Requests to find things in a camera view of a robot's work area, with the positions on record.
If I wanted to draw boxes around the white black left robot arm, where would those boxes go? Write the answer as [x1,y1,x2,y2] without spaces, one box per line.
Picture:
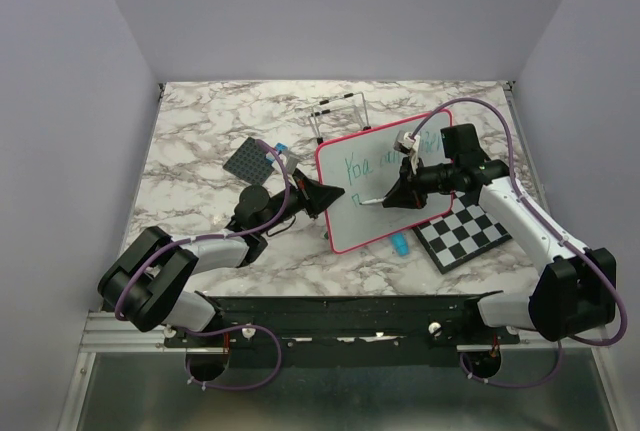
[97,170,345,346]

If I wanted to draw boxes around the dark grey lego baseplate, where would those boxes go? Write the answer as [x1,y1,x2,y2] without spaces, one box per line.
[223,137,274,185]

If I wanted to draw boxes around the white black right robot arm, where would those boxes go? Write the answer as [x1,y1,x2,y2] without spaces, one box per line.
[382,125,616,343]

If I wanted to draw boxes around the black white chessboard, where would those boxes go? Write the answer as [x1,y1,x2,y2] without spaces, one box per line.
[413,192,511,274]

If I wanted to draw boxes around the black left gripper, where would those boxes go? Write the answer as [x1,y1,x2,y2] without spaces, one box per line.
[257,168,344,235]

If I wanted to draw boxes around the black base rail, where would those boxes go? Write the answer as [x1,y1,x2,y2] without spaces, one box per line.
[164,295,519,368]

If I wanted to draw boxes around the aluminium frame rail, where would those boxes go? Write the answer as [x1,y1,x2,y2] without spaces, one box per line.
[79,80,614,352]

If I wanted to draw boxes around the black whiteboard stand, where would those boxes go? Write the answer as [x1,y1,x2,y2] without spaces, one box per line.
[305,92,372,145]

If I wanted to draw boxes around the pink framed whiteboard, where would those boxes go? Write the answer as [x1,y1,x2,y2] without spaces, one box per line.
[315,114,453,254]

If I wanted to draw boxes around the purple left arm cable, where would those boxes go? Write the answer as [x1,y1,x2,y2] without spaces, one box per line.
[113,138,284,392]

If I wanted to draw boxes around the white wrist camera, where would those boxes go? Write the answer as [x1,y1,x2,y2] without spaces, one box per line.
[393,131,420,171]
[278,148,300,174]

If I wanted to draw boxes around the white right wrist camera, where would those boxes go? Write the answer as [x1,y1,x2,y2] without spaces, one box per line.
[393,131,420,171]

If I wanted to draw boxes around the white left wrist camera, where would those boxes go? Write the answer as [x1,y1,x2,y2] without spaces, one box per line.
[278,148,300,174]

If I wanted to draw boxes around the white whiteboard marker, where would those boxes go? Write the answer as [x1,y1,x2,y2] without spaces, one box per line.
[359,198,385,206]

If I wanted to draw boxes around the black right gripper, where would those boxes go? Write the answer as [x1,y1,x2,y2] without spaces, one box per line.
[383,153,459,209]

